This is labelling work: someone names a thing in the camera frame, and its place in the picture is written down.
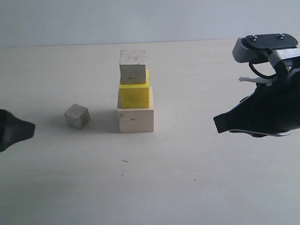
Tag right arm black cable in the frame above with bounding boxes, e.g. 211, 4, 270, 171
248, 60, 278, 79

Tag small wooden cube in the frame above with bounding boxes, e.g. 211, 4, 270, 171
64, 104, 90, 129

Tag yellow cube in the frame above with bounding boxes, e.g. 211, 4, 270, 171
119, 69, 150, 108

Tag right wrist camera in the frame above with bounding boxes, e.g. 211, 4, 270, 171
232, 33, 300, 67

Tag large wooden cube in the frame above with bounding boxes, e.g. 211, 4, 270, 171
117, 86, 154, 133

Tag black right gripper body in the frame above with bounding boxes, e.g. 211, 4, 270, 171
249, 68, 300, 133

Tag medium wooden cube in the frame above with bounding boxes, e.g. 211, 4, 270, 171
119, 50, 146, 84

